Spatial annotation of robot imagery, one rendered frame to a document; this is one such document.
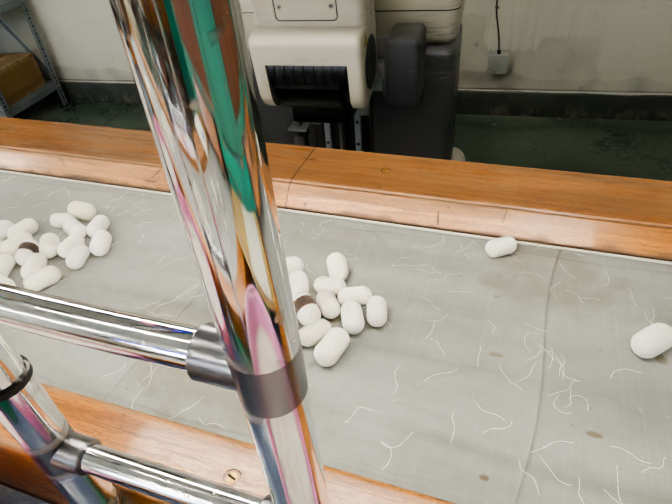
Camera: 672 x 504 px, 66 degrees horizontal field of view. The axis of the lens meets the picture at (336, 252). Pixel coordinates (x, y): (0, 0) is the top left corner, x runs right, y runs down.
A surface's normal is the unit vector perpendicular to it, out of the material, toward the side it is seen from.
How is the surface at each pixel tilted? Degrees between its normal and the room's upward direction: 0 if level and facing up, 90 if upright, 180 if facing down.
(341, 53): 98
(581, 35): 90
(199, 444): 0
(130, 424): 0
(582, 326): 0
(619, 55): 90
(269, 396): 90
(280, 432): 90
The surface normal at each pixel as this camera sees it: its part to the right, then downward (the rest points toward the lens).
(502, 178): -0.07, -0.77
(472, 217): -0.28, -0.11
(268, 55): -0.22, 0.73
